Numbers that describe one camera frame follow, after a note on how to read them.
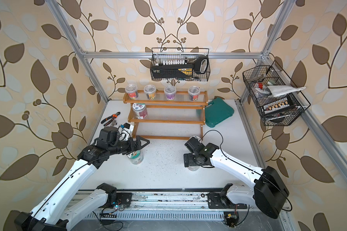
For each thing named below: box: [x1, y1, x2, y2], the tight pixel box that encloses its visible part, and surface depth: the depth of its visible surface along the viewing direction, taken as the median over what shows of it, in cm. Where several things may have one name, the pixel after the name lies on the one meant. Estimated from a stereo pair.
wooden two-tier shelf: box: [122, 89, 209, 141], surface depth 91 cm
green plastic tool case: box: [205, 97, 235, 128], surface depth 114 cm
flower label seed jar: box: [132, 102, 148, 120], surface depth 88 cm
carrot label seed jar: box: [126, 150, 144, 165], surface depth 85 cm
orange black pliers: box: [100, 111, 121, 127], surface depth 111 cm
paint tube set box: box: [262, 96, 295, 116], surface depth 69 cm
